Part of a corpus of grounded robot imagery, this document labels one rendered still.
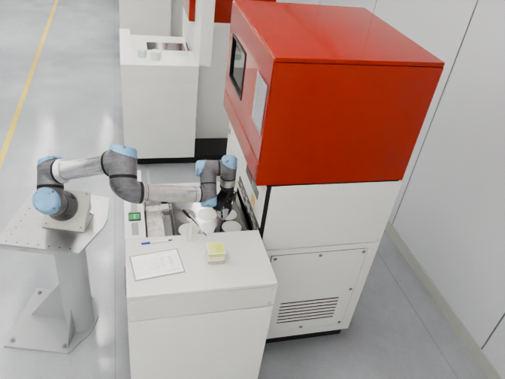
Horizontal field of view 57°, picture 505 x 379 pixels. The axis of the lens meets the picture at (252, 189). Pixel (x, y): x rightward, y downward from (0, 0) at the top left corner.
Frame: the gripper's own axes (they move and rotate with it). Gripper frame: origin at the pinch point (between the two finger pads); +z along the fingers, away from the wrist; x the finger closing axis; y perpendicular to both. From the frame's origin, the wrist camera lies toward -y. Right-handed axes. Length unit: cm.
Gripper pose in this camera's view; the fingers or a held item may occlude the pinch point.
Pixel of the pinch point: (222, 218)
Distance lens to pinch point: 235.9
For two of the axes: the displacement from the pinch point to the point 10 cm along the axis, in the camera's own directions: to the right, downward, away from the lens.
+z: -1.2, 8.1, 5.8
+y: 3.8, -5.0, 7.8
